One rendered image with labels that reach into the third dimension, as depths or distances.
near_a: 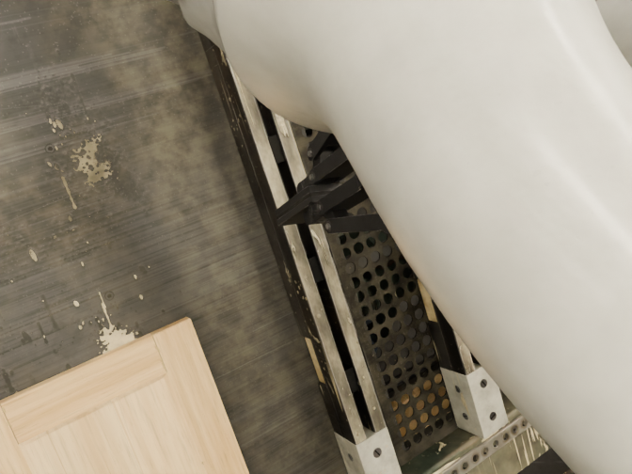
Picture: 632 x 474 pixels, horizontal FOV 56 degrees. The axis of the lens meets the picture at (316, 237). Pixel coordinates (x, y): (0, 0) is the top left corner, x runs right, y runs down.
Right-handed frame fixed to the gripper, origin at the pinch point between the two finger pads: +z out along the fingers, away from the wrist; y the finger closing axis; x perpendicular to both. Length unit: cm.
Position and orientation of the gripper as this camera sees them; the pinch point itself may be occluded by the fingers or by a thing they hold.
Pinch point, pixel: (307, 205)
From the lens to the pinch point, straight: 52.6
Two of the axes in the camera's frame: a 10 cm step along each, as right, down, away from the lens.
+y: 2.3, 9.6, -1.7
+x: 8.6, -1.2, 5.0
